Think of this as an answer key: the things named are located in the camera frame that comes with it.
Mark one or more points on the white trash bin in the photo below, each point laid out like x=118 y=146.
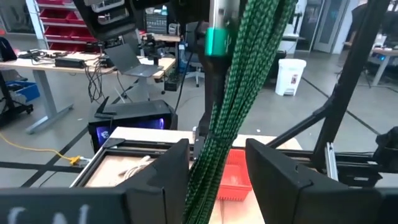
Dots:
x=290 y=77

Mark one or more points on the black computer tower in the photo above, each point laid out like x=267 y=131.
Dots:
x=133 y=112

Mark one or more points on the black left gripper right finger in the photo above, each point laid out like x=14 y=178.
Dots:
x=289 y=196

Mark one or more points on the black flat electronics box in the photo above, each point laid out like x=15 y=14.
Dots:
x=70 y=62

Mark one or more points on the wooden desk grey legs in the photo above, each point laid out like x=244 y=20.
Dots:
x=382 y=53
x=43 y=90

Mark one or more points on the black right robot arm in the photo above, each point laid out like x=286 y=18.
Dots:
x=214 y=93

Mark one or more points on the grey office chair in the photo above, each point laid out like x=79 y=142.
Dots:
x=194 y=67

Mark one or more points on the blue plastic crate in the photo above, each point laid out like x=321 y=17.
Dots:
x=26 y=90

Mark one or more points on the shelf with red bins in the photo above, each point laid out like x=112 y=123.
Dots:
x=62 y=31

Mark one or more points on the grey open laptop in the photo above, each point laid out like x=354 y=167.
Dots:
x=136 y=70

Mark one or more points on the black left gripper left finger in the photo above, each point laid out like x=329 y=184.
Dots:
x=164 y=193

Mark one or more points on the black aluminium rig frame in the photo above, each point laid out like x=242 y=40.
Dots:
x=351 y=77

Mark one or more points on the orange plastic basket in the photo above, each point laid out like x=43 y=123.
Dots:
x=233 y=177

